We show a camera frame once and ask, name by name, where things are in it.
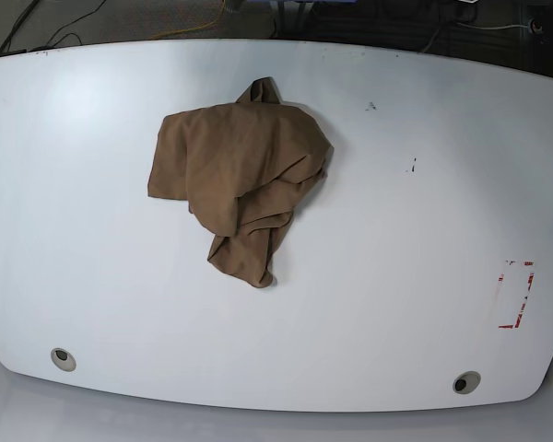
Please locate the red tape rectangle marking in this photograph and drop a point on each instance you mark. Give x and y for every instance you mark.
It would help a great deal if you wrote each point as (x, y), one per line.
(513, 289)

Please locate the grey table grommet right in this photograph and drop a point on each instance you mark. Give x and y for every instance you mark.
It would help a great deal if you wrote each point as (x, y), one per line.
(466, 383)

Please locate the grey table grommet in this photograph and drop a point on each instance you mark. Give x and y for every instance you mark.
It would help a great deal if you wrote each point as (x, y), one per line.
(466, 383)
(63, 360)

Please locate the brown t-shirt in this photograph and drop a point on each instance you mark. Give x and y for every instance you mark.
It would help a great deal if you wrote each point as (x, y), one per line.
(242, 167)

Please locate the grey table grommet left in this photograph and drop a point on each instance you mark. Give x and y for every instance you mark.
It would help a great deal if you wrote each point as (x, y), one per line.
(63, 360)

